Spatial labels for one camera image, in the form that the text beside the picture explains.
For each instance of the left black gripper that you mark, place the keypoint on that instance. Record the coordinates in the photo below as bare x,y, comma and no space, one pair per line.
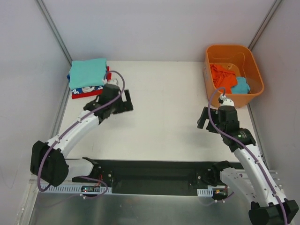
122,108

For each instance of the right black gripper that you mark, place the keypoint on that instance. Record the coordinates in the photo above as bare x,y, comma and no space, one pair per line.
211,125

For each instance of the teal t shirt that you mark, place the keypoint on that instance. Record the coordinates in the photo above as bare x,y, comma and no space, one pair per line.
87,73

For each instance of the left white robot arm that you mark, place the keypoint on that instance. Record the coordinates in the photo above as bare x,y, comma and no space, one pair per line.
48,159

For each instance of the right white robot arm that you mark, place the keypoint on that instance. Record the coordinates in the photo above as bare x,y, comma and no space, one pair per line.
268,204

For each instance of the blue graphic folded t shirt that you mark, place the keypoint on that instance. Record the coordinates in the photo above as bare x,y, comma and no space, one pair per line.
89,89

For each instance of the orange t shirt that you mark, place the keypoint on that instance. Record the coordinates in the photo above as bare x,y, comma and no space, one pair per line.
222,77

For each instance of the blue t shirt in bin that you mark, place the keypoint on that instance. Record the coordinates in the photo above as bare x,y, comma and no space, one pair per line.
242,86

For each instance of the red folded t shirt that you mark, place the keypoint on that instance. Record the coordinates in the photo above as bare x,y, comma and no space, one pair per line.
94,93

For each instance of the orange plastic bin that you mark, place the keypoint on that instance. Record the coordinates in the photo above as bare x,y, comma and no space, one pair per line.
234,68

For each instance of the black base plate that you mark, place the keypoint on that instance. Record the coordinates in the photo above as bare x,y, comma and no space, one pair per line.
158,177

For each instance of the right grey cable duct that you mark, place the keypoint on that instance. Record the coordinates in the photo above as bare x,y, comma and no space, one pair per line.
208,192

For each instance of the grey cable duct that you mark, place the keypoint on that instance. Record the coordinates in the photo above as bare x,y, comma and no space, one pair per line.
208,192
79,189

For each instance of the aluminium frame rail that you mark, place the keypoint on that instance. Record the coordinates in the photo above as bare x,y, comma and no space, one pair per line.
276,178

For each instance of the left grey cable duct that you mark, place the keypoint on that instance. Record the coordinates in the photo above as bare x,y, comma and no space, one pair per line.
79,189

